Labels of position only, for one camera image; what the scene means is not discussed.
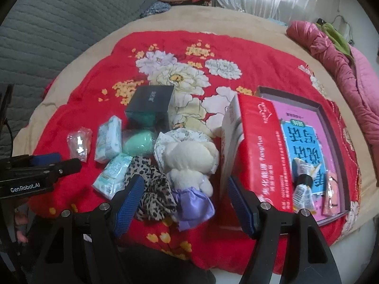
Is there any beige round bed cover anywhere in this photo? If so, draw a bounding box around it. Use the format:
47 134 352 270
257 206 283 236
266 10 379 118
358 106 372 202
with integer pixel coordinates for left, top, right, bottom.
13 6 378 235

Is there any red and white carton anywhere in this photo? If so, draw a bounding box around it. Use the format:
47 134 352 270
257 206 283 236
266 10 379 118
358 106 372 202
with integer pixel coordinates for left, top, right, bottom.
220 94 293 212

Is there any grey quilted mat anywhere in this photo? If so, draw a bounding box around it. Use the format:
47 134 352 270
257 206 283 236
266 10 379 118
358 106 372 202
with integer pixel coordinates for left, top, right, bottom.
1 0 155 158

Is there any pink quilted duvet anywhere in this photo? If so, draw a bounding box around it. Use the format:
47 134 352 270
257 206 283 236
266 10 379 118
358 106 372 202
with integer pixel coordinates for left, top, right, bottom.
286 20 379 166

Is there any mint green sponge in wrap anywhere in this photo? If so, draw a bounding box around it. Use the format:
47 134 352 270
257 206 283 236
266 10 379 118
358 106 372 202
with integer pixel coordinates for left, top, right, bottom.
122 129 157 156

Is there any dark blue-green box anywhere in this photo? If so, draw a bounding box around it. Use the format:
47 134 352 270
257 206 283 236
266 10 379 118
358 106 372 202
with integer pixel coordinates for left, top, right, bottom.
125 85 175 133

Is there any small pink sachet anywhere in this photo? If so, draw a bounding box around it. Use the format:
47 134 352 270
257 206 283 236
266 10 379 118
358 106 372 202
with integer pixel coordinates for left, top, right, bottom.
322 171 340 217

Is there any red floral blanket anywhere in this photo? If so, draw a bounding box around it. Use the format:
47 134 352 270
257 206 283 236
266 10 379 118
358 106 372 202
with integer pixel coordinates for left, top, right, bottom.
29 31 361 276

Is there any small clear plastic bag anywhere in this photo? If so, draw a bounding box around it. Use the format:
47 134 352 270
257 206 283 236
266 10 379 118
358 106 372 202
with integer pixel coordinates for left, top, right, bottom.
67 127 93 162

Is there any green tissue pack Flower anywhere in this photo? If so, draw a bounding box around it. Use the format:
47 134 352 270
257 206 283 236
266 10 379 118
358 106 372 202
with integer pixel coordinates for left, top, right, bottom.
93 153 132 200

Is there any cream plush doll purple skirt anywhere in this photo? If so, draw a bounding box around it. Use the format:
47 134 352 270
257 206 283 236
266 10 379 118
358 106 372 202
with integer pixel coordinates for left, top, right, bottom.
162 140 219 231

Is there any cosmetic tube black cap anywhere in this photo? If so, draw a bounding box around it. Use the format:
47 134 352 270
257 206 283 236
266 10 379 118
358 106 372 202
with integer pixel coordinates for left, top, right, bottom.
293 158 318 215

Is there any leopard print scrunchie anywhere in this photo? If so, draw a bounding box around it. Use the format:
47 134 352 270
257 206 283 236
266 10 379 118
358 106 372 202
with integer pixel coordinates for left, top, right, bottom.
125 156 177 221

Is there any grey tray with pink book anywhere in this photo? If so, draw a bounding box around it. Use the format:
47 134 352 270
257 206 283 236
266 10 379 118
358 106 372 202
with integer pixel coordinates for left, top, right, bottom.
257 87 349 226

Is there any white floral scrunchie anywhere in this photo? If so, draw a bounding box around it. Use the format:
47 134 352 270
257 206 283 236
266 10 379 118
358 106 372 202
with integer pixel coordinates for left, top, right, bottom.
153 128 213 173

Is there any green cloth on duvet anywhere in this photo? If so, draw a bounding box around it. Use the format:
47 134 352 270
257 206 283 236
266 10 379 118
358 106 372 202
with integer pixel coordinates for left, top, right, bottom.
316 18 354 62

